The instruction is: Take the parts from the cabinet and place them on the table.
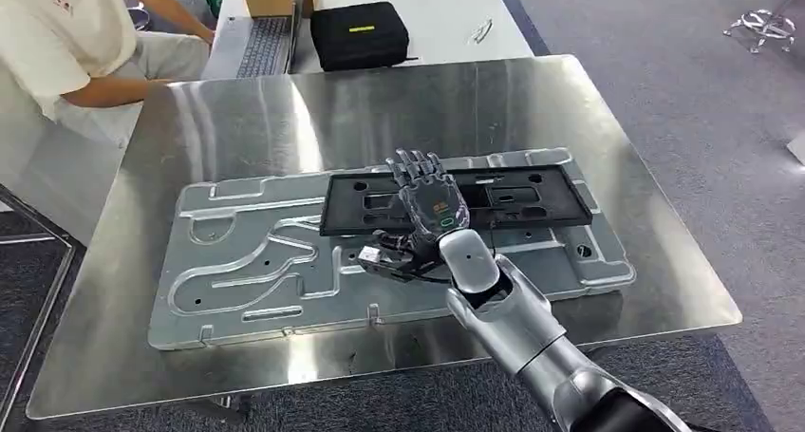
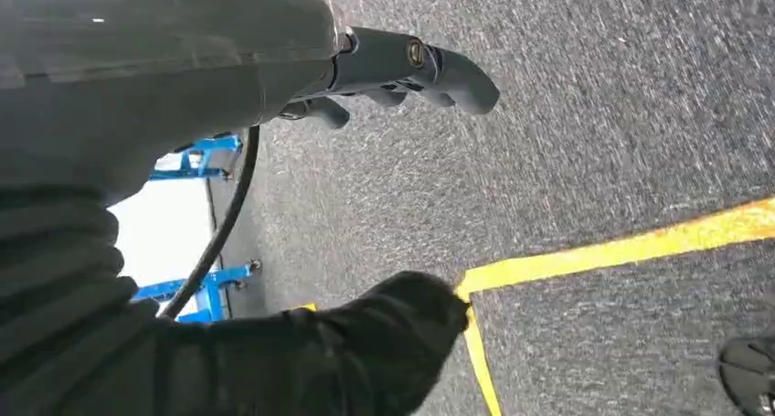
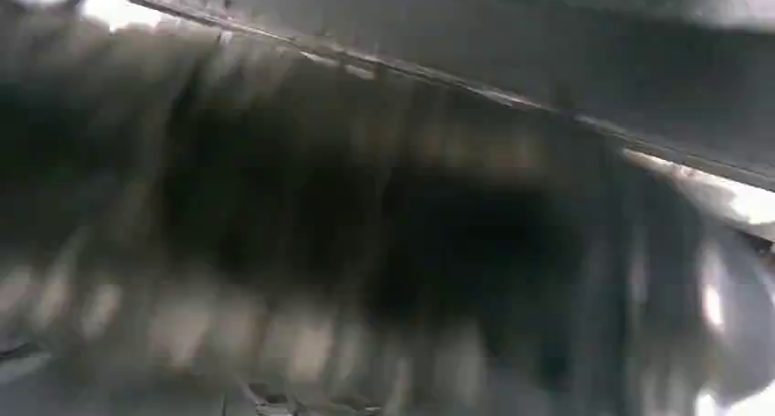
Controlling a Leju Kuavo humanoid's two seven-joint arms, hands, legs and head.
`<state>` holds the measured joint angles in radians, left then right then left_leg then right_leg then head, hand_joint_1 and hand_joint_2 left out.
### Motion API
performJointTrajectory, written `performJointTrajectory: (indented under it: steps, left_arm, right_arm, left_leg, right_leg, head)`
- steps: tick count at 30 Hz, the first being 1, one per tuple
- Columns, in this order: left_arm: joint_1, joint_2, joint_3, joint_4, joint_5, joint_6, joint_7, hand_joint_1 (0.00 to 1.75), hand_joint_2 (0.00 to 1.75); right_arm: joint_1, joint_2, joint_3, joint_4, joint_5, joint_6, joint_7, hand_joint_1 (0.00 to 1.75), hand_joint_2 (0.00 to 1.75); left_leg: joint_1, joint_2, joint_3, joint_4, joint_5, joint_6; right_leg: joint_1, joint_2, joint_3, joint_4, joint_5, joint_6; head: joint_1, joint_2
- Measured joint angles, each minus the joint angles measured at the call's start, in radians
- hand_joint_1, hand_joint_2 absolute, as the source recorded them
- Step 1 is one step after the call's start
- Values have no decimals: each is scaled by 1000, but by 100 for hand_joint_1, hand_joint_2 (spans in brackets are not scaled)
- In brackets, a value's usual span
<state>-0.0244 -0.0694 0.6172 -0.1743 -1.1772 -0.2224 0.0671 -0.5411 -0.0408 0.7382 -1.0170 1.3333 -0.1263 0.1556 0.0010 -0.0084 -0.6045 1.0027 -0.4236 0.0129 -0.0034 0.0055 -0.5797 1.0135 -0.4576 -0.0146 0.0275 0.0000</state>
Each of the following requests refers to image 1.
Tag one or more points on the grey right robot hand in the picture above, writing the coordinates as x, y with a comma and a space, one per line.
434, 206

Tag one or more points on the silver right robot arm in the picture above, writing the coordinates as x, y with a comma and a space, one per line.
522, 328

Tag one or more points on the black plastic panel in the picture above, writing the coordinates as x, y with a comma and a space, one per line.
534, 209

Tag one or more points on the steel bench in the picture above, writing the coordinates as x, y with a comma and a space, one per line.
314, 121

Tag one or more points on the small silver tool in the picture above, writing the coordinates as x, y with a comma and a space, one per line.
482, 31

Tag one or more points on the large stamped aluminium panel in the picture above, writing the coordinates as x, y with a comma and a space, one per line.
264, 272

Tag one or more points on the white table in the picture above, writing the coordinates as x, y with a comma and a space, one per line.
440, 20

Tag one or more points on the black zip case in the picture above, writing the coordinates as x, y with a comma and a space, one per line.
358, 36

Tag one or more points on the grey laptop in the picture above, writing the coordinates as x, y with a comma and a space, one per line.
267, 45

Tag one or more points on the chrome chair base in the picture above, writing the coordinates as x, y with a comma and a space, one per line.
761, 26

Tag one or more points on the person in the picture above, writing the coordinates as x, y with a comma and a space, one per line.
56, 45

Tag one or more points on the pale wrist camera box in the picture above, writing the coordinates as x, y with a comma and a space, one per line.
371, 255

